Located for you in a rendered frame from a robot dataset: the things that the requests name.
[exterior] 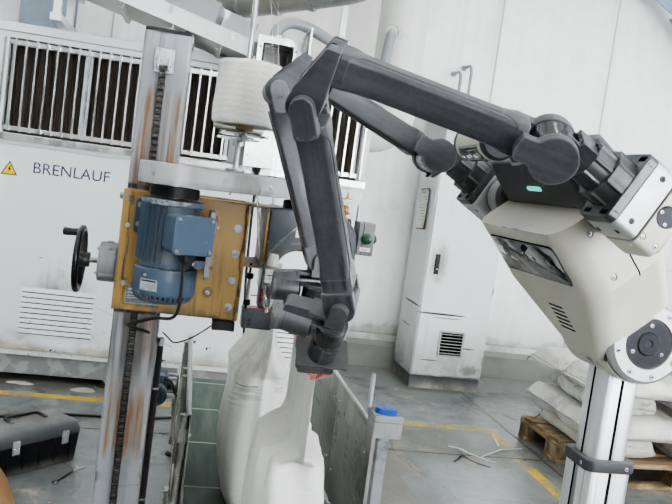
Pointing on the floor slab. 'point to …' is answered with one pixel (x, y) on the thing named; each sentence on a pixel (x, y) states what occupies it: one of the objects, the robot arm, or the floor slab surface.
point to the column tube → (173, 109)
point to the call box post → (377, 471)
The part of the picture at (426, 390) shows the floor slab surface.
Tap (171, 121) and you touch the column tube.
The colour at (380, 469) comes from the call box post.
